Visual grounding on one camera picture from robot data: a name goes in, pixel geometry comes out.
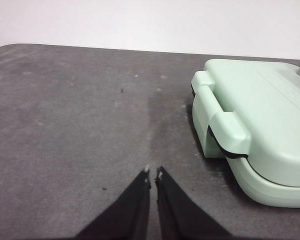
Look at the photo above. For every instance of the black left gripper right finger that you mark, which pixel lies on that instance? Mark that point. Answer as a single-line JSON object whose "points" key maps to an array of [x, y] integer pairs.
{"points": [[180, 215]]}

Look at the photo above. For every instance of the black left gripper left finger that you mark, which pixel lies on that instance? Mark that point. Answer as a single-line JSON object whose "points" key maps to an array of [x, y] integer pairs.
{"points": [[130, 212]]}

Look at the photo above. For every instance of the mint green hinged griddle cover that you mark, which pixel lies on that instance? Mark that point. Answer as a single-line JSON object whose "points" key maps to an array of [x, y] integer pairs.
{"points": [[265, 105]]}

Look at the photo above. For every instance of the mint green breakfast machine base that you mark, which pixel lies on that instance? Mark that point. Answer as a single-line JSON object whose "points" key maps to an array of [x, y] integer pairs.
{"points": [[272, 193]]}

